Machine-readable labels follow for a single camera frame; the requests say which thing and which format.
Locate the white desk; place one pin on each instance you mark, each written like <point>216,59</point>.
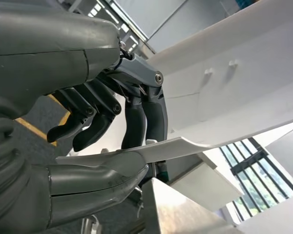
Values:
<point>205,184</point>

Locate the stainless steel workbench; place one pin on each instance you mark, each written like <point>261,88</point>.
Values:
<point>173,210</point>

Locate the dark framed window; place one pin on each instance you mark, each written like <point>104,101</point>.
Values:
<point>259,168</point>

